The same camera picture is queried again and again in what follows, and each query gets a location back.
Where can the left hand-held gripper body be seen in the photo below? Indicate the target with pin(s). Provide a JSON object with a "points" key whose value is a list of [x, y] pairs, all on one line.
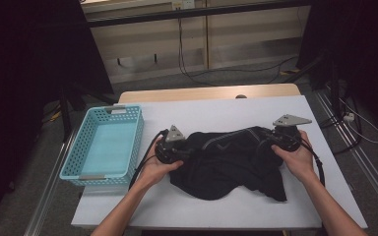
{"points": [[169, 149]]}

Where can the aluminium floor rail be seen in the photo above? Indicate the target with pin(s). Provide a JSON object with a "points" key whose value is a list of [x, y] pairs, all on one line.
{"points": [[364, 164], [50, 183]]}

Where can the beige panelled cabinet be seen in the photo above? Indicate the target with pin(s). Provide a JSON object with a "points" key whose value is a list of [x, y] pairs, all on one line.
{"points": [[242, 42]]}

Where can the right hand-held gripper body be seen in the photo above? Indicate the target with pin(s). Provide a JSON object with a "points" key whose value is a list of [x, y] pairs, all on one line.
{"points": [[287, 134]]}

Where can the black stand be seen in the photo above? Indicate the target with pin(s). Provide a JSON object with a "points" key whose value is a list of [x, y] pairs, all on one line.
{"points": [[334, 85], [66, 111]]}

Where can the dark round table grommet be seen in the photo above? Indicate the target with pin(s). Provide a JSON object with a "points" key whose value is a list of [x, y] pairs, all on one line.
{"points": [[241, 96]]}

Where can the person's left hand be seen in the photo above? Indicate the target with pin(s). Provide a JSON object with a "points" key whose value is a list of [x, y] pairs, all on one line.
{"points": [[156, 170]]}

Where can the black horizontal beam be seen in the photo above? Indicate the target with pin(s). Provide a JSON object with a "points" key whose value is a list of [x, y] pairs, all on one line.
{"points": [[193, 13]]}

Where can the dark knit vest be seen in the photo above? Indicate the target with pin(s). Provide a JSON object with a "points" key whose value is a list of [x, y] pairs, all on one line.
{"points": [[226, 170]]}

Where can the light blue plastic basket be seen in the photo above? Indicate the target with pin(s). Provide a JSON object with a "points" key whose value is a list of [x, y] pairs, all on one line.
{"points": [[108, 147]]}

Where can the person's right hand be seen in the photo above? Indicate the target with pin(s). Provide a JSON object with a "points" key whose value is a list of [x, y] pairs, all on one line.
{"points": [[297, 164]]}

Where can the wooden table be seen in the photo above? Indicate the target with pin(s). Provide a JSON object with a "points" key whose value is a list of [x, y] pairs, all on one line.
{"points": [[210, 91]]}

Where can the black curtain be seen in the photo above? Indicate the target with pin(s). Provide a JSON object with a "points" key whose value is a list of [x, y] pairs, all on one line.
{"points": [[357, 49], [29, 65]]}

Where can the white power plug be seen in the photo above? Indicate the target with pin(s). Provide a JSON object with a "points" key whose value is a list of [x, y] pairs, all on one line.
{"points": [[349, 117]]}

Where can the white wall socket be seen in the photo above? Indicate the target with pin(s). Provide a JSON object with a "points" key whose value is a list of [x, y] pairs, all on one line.
{"points": [[183, 4]]}

